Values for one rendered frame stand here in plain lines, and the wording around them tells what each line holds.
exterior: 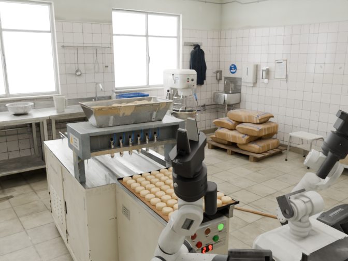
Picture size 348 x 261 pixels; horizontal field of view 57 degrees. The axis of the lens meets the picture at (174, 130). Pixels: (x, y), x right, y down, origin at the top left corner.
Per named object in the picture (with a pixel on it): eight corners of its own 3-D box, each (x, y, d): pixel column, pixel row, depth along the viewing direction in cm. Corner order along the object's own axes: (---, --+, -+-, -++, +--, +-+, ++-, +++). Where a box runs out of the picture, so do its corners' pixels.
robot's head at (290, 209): (319, 213, 88) (308, 187, 90) (299, 221, 84) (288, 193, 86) (302, 217, 93) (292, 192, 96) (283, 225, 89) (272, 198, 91)
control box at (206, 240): (182, 257, 148) (182, 230, 145) (221, 241, 161) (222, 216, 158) (186, 261, 145) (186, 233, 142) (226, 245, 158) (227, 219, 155)
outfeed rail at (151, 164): (95, 134, 320) (94, 128, 318) (97, 134, 322) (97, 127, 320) (229, 219, 155) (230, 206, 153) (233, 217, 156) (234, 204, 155)
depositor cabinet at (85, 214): (51, 223, 314) (43, 141, 295) (119, 205, 351) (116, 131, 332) (93, 308, 209) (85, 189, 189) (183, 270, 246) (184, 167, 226)
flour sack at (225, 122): (229, 131, 531) (229, 121, 527) (212, 127, 564) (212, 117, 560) (257, 125, 573) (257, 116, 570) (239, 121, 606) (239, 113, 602)
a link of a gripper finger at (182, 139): (189, 130, 68) (190, 152, 72) (176, 127, 70) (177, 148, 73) (186, 134, 67) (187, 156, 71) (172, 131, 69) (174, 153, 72)
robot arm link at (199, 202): (174, 164, 87) (177, 192, 93) (171, 194, 78) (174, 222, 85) (216, 164, 85) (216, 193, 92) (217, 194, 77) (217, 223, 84)
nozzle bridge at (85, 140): (70, 172, 216) (66, 123, 208) (161, 155, 254) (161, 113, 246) (84, 189, 189) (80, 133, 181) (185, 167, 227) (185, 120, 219)
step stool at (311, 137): (328, 164, 485) (331, 135, 474) (308, 169, 464) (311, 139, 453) (304, 156, 523) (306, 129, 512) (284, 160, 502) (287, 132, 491)
